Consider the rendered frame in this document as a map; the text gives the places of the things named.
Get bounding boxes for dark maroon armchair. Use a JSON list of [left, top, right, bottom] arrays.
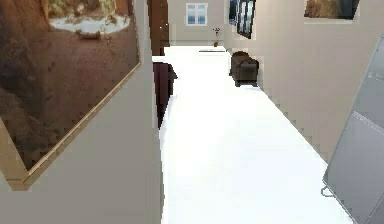
[[152, 61, 179, 129]]

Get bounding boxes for large brown framed picture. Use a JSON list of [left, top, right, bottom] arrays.
[[0, 0, 142, 192]]

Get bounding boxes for white window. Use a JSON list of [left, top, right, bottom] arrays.
[[185, 2, 209, 27]]

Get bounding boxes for brown landscape framed picture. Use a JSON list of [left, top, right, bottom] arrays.
[[303, 0, 361, 21]]

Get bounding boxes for dark blue framed picture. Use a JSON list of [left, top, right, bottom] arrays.
[[228, 0, 239, 26]]

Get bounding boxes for small potted plant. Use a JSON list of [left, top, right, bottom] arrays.
[[212, 27, 222, 48]]

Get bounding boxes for dark brown chest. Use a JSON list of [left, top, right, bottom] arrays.
[[228, 50, 260, 88]]

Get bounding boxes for brown wooden door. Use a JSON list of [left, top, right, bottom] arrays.
[[147, 0, 171, 57]]

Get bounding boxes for grey fridge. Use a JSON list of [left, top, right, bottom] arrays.
[[321, 32, 384, 224]]

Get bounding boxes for black framed picture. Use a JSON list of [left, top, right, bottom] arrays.
[[236, 0, 257, 40]]

